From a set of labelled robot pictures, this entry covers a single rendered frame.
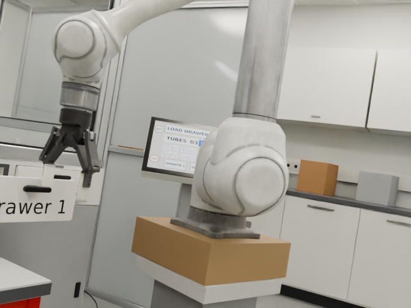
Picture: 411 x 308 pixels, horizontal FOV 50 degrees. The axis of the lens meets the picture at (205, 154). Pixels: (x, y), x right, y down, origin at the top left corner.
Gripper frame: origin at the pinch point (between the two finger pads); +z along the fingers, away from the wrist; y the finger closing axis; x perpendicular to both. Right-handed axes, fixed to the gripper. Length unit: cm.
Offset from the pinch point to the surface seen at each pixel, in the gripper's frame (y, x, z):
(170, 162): 28, -74, -10
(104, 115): 43, -47, -24
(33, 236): 43, -25, 22
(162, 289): -17.4, -22.5, 22.2
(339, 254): 17, -292, 45
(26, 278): -14.3, 16.7, 14.9
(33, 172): 40.9, -19.5, -0.2
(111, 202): 135, -149, 26
